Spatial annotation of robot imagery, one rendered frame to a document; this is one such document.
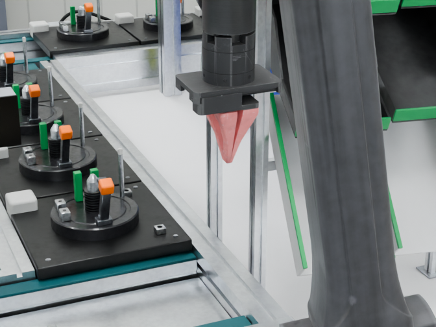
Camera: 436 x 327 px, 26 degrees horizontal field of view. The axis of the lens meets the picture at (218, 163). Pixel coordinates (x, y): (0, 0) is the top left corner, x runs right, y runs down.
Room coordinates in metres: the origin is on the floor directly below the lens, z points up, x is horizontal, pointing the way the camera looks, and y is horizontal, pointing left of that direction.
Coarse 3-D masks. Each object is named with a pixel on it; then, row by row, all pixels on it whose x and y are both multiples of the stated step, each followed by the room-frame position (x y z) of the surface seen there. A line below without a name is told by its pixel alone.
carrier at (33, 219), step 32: (32, 192) 1.43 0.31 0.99; (96, 192) 1.35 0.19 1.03; (32, 224) 1.34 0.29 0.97; (64, 224) 1.30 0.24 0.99; (96, 224) 1.31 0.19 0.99; (128, 224) 1.32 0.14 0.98; (32, 256) 1.24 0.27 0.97; (64, 256) 1.24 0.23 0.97; (96, 256) 1.24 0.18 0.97; (128, 256) 1.25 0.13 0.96; (160, 256) 1.27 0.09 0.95
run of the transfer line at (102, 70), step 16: (0, 32) 2.55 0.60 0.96; (16, 32) 2.55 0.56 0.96; (0, 48) 2.49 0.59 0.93; (16, 48) 2.51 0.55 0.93; (32, 48) 2.53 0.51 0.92; (112, 48) 2.39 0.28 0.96; (128, 48) 2.39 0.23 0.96; (144, 48) 2.39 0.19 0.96; (192, 48) 2.43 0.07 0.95; (16, 64) 2.30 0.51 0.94; (32, 64) 2.30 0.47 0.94; (48, 64) 2.25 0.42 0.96; (64, 64) 2.30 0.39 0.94; (80, 64) 2.32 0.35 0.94; (96, 64) 2.34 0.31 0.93; (112, 64) 2.35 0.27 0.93; (128, 64) 2.37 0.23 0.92; (144, 64) 2.38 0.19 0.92; (192, 64) 2.43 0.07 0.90; (80, 80) 2.32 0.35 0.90; (96, 80) 2.33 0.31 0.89; (112, 80) 2.36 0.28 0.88; (128, 80) 2.37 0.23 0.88; (144, 80) 2.38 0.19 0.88
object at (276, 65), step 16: (272, 0) 1.41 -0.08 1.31; (272, 16) 1.28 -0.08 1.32; (272, 32) 1.28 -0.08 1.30; (272, 48) 1.28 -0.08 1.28; (272, 64) 1.28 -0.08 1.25; (288, 80) 1.26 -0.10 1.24; (288, 96) 1.20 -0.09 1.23; (288, 112) 1.20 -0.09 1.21; (384, 112) 1.20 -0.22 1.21; (384, 128) 1.19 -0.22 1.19
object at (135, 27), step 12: (156, 0) 2.61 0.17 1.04; (180, 0) 2.51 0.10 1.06; (156, 12) 2.61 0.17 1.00; (120, 24) 2.60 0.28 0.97; (132, 24) 2.60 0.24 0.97; (144, 24) 2.56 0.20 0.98; (156, 24) 2.53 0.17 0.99; (180, 24) 2.53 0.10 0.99; (192, 24) 2.57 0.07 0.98; (144, 36) 2.47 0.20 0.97; (156, 36) 2.47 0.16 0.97; (192, 36) 2.48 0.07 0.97
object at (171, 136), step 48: (96, 96) 2.30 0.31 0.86; (144, 96) 2.30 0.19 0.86; (144, 144) 1.97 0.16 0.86; (192, 144) 1.97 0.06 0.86; (240, 144) 1.97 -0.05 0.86; (192, 192) 1.71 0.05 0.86; (240, 192) 1.71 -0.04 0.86; (240, 240) 1.50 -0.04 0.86; (288, 240) 1.50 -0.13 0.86; (288, 288) 1.33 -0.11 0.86; (432, 288) 1.33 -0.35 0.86
